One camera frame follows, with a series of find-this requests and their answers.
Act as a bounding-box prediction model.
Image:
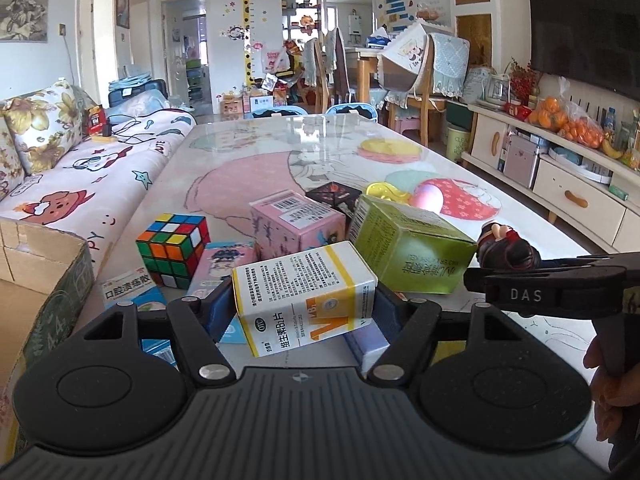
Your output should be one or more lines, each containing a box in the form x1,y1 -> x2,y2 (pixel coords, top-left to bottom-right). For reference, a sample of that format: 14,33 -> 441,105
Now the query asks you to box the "bag of oranges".
526,77 -> 604,150

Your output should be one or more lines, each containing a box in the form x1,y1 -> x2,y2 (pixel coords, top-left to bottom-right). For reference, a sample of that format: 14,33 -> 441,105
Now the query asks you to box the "floral cushion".
1,79 -> 93,176

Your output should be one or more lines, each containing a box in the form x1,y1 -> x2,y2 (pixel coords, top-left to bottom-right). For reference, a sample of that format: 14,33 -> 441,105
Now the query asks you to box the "giraffe height sticker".
241,0 -> 254,89

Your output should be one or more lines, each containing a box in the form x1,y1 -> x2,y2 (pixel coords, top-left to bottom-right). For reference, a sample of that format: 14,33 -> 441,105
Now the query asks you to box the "blue white medicine box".
101,266 -> 176,366

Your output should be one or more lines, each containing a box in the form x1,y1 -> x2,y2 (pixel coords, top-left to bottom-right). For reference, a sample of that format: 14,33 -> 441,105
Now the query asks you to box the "wooden chair with cover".
378,18 -> 470,146

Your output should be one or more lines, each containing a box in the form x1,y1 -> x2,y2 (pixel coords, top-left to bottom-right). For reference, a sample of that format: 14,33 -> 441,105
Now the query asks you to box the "sofa with cartoon cover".
1,108 -> 196,273

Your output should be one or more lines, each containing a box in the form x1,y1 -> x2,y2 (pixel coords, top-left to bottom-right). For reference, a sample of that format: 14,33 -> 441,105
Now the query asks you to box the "white yellow medicine box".
232,240 -> 378,358

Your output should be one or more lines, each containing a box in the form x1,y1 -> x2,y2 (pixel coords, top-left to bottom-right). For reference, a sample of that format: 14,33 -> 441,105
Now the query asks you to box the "green box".
347,195 -> 477,295

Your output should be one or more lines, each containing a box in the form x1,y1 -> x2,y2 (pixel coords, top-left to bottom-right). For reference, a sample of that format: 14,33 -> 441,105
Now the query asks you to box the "framed portrait picture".
0,0 -> 49,42

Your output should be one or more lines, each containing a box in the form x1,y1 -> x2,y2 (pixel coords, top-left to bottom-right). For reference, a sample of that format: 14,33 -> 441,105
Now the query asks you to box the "yellow toy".
364,182 -> 411,205

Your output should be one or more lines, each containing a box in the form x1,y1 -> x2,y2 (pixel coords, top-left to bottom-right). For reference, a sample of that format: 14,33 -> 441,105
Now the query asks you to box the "rubiks cube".
136,214 -> 210,290

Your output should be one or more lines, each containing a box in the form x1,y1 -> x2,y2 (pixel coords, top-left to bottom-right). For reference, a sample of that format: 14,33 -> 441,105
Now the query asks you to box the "red box on sofa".
87,105 -> 107,136

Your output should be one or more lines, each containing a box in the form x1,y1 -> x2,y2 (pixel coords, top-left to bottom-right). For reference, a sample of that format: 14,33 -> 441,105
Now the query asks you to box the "black red doll figure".
476,222 -> 541,271

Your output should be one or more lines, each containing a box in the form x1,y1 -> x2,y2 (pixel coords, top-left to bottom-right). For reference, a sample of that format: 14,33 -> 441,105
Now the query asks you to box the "right hand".
582,336 -> 640,442

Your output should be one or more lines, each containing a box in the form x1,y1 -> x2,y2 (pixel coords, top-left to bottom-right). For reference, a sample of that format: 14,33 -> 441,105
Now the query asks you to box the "pink cartoon card box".
188,242 -> 256,299

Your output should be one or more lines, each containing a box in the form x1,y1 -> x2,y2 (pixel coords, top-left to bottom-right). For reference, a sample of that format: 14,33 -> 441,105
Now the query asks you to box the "cardboard box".
1,219 -> 94,464

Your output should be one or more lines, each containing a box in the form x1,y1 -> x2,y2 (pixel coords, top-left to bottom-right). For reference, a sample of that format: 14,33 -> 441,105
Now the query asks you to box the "white tv cabinet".
462,105 -> 639,252

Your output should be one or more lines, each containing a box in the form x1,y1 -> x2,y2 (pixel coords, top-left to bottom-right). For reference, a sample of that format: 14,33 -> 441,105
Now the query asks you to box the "black television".
529,0 -> 639,101

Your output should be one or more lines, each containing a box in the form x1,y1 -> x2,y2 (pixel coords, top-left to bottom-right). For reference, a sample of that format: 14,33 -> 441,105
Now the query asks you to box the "blue plastic stool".
326,102 -> 378,122

